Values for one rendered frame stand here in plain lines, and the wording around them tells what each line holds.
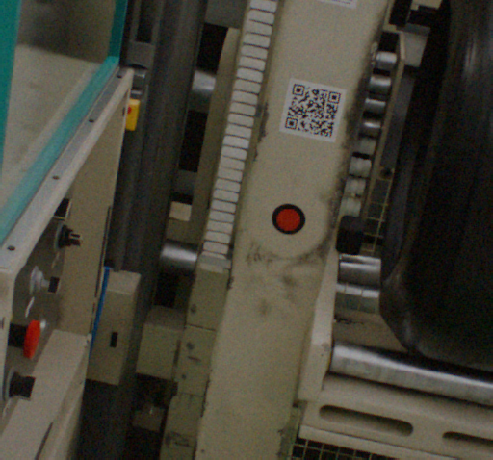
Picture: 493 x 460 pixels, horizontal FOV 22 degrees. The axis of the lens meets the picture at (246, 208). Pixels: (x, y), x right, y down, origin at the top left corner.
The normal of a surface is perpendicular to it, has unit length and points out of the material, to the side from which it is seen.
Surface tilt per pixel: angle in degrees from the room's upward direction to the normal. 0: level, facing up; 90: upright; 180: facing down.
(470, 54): 58
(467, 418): 0
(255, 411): 90
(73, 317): 90
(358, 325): 0
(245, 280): 91
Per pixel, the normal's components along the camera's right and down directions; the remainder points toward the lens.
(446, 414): 0.18, -0.89
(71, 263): -0.11, 0.40
